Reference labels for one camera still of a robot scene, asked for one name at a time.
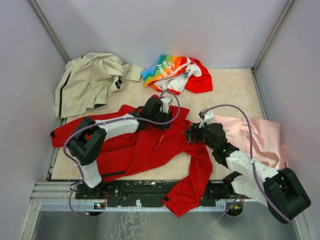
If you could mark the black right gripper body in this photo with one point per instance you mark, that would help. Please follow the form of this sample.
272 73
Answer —
201 135

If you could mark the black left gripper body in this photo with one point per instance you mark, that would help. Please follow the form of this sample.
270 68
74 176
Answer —
161 117

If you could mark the red jacket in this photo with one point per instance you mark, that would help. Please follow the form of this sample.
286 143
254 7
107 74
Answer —
133 153

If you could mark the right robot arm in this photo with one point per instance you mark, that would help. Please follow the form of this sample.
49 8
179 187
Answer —
277 189

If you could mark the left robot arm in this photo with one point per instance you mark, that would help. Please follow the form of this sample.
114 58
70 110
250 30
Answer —
85 143

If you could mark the beige jacket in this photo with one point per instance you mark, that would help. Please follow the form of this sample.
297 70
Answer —
89 80

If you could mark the rainbow white red garment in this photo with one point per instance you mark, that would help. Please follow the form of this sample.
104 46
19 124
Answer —
176 74

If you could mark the pink satin cloth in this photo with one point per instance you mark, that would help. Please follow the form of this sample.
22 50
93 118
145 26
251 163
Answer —
266 141

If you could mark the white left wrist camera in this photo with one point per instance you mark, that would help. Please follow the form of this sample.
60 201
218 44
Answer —
166 103

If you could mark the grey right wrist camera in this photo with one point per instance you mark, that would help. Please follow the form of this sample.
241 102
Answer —
207 117

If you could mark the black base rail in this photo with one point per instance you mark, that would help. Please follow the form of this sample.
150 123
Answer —
150 193

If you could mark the right aluminium frame post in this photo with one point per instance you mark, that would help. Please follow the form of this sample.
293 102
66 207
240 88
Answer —
271 37

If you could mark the aluminium frame post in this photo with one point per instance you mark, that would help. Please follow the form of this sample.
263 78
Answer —
271 37
49 30

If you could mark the left aluminium frame post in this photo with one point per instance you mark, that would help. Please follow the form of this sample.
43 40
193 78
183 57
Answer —
49 30

